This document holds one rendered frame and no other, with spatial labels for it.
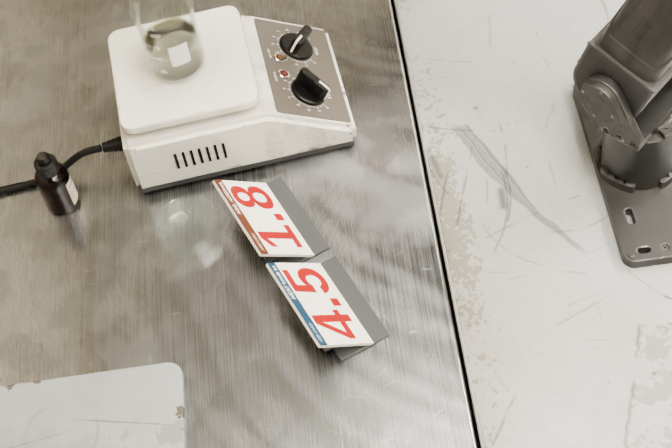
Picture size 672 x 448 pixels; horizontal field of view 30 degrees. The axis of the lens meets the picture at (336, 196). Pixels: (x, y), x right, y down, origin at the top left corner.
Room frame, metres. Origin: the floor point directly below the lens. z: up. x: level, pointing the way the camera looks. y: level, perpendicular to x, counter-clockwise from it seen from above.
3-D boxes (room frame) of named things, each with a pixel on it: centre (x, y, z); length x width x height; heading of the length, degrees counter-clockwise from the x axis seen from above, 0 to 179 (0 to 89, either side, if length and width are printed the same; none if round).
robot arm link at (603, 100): (0.64, -0.25, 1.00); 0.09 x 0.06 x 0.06; 132
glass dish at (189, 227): (0.64, 0.13, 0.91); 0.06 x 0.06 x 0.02
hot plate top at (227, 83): (0.76, 0.11, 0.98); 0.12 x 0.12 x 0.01; 5
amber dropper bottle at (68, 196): (0.69, 0.24, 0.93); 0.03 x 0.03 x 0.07
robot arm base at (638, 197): (0.64, -0.26, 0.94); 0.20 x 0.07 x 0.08; 179
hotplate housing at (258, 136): (0.76, 0.09, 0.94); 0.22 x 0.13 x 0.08; 95
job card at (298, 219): (0.63, 0.06, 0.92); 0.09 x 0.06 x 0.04; 22
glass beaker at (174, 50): (0.76, 0.12, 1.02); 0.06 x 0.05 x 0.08; 45
